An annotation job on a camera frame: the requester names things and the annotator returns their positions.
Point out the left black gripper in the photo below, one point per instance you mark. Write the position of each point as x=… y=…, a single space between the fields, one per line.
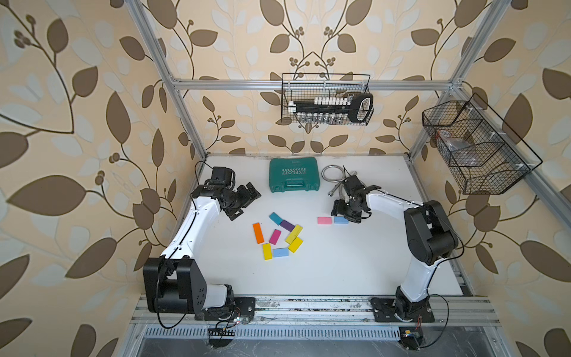
x=245 y=198

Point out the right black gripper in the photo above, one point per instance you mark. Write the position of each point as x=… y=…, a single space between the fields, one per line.
x=337 y=208

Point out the light blue block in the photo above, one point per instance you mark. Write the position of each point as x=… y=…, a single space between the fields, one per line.
x=340 y=221
x=280 y=252

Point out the pink block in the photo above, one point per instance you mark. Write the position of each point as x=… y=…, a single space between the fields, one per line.
x=325 y=221

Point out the long yellow-green block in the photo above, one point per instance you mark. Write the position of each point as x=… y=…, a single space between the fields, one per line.
x=293 y=234

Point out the short yellow block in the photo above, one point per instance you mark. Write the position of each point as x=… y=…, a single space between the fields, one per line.
x=295 y=244

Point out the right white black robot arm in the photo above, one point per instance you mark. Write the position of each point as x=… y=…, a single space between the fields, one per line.
x=430 y=238

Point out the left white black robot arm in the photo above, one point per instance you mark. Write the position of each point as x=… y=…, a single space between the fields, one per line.
x=173 y=281

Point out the teal block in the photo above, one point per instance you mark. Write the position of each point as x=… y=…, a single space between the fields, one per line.
x=276 y=219

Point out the orange long block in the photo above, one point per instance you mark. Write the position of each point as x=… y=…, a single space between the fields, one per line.
x=258 y=233

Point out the magenta block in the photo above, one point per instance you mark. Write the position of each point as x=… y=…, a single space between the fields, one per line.
x=275 y=237

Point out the purple block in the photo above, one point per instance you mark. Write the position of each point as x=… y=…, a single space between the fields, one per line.
x=287 y=225

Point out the green plastic tool case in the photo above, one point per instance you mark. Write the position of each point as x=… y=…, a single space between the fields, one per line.
x=297 y=174

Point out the yellow block lower left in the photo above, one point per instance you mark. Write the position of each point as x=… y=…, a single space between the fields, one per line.
x=267 y=251

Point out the light blue flat block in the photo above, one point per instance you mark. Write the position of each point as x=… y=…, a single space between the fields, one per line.
x=280 y=252

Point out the black white socket set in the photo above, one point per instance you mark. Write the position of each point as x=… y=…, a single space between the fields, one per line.
x=355 y=109

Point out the clear plastic bag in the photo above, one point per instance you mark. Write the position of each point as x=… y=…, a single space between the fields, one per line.
x=457 y=151

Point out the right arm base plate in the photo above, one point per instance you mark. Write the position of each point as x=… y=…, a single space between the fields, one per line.
x=394 y=310

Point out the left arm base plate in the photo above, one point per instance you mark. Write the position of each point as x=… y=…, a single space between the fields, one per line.
x=240 y=310

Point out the aluminium front rail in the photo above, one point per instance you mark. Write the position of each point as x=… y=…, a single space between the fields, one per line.
x=455 y=311

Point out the centre black wire basket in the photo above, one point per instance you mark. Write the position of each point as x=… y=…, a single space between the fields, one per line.
x=307 y=86

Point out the black wire basket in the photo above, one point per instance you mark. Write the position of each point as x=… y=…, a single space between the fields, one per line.
x=307 y=86
x=505 y=157

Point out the right black wire basket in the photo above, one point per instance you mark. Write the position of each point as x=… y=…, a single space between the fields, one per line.
x=505 y=157

